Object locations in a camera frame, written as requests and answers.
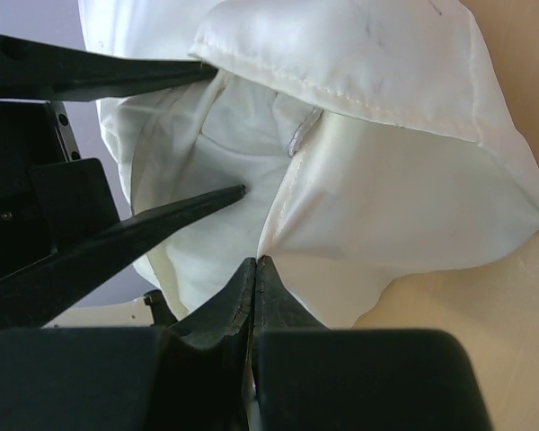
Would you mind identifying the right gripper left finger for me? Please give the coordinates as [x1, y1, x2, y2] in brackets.
[0, 259, 256, 430]

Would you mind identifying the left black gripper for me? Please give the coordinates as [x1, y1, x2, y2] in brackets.
[0, 34, 246, 328]

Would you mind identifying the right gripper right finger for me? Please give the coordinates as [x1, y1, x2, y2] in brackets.
[252, 257, 492, 430]

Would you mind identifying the cream pillowcase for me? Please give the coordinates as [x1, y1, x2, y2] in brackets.
[79, 1, 539, 328]

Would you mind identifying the white pillow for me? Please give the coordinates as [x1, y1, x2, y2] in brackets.
[97, 72, 321, 318]

